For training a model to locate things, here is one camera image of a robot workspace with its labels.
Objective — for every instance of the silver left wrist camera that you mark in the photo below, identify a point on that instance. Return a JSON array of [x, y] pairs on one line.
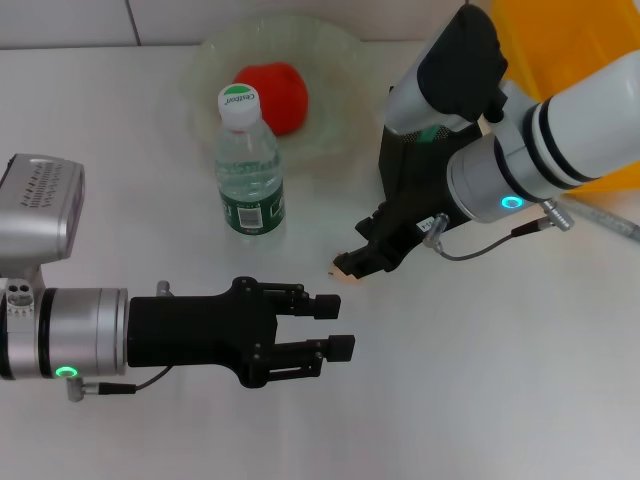
[[40, 210]]

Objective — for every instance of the black mesh pen holder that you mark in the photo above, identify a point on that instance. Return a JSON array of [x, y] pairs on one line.
[[395, 165]]

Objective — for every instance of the tan eraser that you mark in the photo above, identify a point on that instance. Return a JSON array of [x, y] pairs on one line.
[[345, 275]]

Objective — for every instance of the red-orange toy orange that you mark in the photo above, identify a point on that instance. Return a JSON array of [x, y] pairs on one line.
[[285, 95]]

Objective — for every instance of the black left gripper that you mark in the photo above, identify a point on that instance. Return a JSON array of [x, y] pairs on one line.
[[200, 330]]

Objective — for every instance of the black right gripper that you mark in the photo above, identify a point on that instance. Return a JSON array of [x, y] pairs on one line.
[[415, 215]]

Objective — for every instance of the green pen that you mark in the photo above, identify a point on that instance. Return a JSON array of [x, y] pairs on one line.
[[426, 136]]

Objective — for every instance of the grey marker pen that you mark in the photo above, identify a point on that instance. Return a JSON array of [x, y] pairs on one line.
[[605, 217]]

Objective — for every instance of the green glass fruit bowl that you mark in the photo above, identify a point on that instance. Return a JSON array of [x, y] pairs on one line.
[[340, 75]]

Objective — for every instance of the yellow plastic bin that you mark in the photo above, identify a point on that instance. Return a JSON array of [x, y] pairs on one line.
[[560, 45]]

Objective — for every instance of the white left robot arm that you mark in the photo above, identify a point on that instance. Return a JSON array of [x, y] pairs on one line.
[[80, 330]]

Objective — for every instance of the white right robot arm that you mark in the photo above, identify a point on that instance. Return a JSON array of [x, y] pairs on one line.
[[575, 135]]

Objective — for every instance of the clear green-label water bottle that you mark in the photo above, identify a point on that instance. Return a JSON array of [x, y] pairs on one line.
[[250, 175]]

